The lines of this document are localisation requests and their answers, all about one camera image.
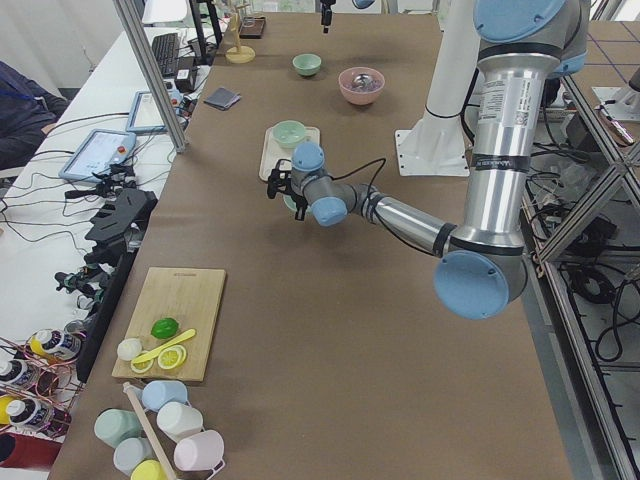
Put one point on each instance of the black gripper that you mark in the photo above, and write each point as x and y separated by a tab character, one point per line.
295	198
326	13

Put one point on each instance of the green bowl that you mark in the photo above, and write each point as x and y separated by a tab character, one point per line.
307	64
288	134
289	202

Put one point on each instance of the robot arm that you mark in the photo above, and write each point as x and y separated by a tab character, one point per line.
479	120

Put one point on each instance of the cream rabbit tray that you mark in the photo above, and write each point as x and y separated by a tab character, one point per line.
271	154

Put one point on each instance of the metal scoop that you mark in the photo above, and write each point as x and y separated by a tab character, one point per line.
362	82

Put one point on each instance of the pink bowl with ice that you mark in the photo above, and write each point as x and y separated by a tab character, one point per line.
360	98

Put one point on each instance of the green bowl on tray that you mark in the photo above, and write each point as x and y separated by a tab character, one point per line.
288	134

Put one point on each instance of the black tray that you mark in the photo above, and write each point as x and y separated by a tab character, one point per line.
252	27

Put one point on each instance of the wooden mug tree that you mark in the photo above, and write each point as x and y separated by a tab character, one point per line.
237	53

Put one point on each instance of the grey folded cloth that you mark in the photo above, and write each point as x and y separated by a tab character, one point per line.
222	99

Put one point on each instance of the black keyboard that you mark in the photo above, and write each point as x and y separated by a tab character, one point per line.
165	49

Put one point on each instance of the yellow plastic knife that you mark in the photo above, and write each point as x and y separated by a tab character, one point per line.
152	354

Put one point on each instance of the teach pendant tablet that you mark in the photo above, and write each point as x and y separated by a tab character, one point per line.
144	116
98	152

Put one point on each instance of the black gripper stand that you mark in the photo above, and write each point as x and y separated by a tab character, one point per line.
111	230

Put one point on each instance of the green lime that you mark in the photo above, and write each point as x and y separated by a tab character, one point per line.
164	328

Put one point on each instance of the lemon slice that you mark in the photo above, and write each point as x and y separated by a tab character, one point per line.
172	357
139	366

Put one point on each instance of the white garlic bulb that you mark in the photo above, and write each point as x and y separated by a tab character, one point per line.
129	348

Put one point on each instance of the blue cup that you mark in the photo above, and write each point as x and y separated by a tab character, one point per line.
158	393

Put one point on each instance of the white cup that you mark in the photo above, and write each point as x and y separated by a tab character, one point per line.
179	421

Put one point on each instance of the pink cup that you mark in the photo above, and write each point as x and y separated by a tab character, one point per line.
201	451

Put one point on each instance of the seated person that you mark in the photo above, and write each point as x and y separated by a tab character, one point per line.
28	112

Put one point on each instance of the green cup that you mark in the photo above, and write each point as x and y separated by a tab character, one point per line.
113	426

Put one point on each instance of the grey cup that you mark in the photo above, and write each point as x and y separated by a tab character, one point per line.
130	453

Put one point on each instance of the yellow cup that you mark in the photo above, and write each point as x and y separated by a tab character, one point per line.
148	470

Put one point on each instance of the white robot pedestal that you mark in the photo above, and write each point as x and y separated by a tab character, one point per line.
456	62

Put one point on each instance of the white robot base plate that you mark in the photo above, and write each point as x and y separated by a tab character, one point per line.
425	152

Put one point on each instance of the aluminium frame post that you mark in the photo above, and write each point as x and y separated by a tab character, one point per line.
143	53

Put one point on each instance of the white wire cup rack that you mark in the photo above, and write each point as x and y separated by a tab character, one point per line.
167	465

